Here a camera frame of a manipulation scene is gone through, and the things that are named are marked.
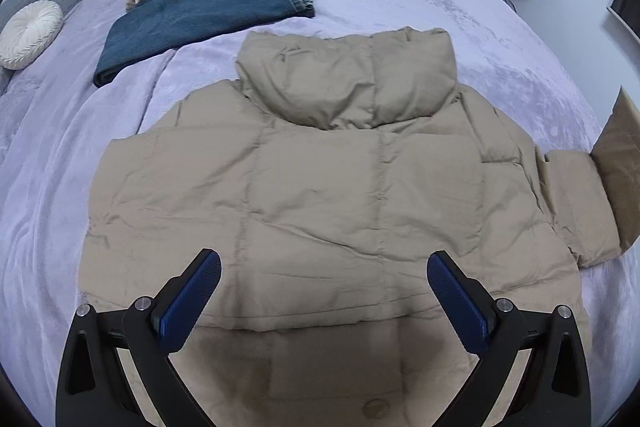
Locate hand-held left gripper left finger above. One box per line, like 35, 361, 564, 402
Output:
56, 248, 223, 427

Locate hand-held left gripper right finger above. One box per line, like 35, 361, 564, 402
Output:
426, 249, 593, 427

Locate beige puffer jacket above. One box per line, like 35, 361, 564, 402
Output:
80, 27, 623, 427

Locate folded blue jeans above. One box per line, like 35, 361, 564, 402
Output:
93, 0, 317, 88

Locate round white pillow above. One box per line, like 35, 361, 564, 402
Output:
0, 0, 65, 70

